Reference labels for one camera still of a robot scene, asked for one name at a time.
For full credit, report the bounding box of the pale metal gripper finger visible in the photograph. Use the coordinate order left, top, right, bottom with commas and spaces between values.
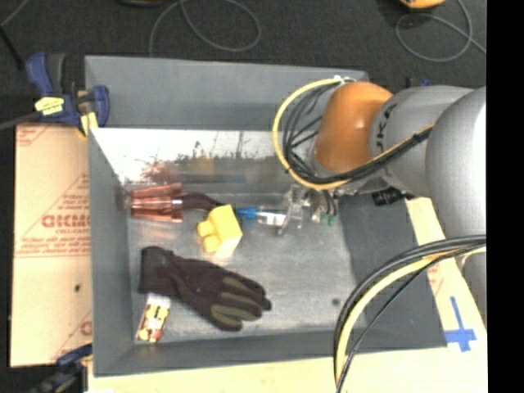
279, 210, 305, 237
288, 185, 309, 213

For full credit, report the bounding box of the clear tube with blue cap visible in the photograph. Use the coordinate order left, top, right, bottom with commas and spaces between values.
234, 206, 288, 228

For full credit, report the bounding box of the grey metal bin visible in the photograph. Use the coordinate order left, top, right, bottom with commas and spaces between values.
84, 55, 448, 376

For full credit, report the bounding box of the yellow toy building block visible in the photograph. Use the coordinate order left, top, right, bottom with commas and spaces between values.
196, 203, 244, 258

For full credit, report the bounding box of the dark brown glove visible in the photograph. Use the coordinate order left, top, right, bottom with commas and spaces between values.
138, 246, 273, 332

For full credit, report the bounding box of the red yellow white packet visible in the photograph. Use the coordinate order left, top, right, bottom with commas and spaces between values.
134, 292, 173, 344

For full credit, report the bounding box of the brown cardboard board red print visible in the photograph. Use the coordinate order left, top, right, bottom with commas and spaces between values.
8, 122, 94, 368

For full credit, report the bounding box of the black cylinder on white bracket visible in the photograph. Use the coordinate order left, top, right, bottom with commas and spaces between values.
371, 187, 415, 208

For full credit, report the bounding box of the red-brown tool with dark handle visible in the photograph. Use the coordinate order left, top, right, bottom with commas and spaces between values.
129, 182, 225, 224

